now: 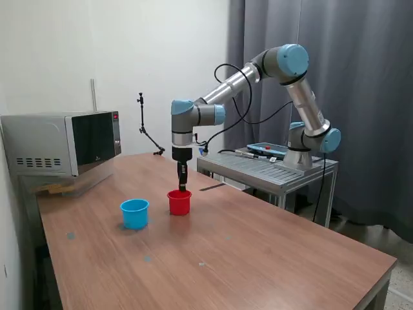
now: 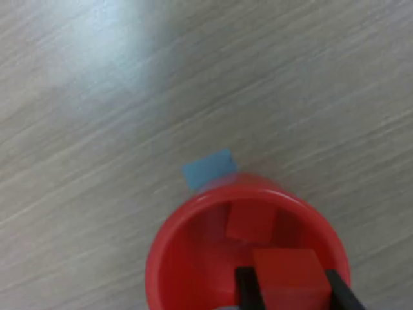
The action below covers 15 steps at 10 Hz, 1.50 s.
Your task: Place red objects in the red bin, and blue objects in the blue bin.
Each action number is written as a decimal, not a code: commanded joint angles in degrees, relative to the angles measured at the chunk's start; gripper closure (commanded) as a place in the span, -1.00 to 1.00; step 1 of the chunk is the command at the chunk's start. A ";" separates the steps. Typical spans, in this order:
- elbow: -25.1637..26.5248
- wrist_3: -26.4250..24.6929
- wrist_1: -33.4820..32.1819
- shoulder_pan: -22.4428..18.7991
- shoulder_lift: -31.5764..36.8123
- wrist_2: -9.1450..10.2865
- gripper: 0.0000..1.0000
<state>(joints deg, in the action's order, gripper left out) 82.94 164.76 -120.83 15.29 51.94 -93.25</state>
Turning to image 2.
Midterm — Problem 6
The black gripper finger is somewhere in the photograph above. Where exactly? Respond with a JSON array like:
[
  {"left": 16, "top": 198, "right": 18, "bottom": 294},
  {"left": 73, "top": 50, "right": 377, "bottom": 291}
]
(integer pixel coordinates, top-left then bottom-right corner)
[
  {"left": 234, "top": 266, "right": 267, "bottom": 310},
  {"left": 324, "top": 269, "right": 369, "bottom": 310}
]

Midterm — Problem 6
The red cube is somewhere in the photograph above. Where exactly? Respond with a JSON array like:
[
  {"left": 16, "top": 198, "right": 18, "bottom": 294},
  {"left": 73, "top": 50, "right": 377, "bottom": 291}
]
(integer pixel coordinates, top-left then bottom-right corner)
[
  {"left": 225, "top": 201, "right": 278, "bottom": 243},
  {"left": 252, "top": 248, "right": 333, "bottom": 310}
]

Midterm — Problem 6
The red plastic cup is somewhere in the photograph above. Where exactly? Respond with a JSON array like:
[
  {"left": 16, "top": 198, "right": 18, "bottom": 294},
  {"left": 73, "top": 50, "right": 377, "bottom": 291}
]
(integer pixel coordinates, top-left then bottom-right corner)
[{"left": 145, "top": 172, "right": 352, "bottom": 310}]

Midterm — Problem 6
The pale blue table sticker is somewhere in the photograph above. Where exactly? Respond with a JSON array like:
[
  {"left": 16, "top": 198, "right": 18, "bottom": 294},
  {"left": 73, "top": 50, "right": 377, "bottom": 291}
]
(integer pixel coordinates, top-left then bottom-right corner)
[{"left": 182, "top": 148, "right": 239, "bottom": 192}]

